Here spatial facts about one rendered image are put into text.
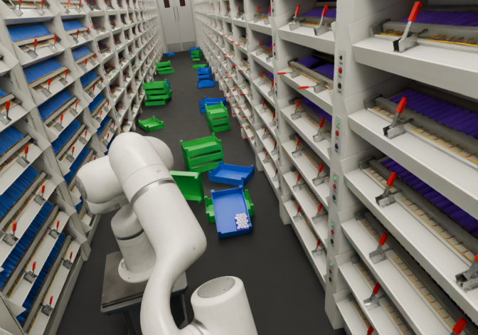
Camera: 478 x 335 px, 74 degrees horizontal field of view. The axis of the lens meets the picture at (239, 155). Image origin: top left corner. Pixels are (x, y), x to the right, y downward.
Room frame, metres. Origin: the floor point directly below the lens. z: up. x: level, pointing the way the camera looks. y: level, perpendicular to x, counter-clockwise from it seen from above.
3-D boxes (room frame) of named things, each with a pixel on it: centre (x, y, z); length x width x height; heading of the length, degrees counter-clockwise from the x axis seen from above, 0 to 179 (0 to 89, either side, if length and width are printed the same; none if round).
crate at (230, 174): (2.18, 0.07, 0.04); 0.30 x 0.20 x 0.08; 63
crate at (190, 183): (1.95, 0.43, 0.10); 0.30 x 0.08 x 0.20; 71
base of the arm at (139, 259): (0.99, 0.44, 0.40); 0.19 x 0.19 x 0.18
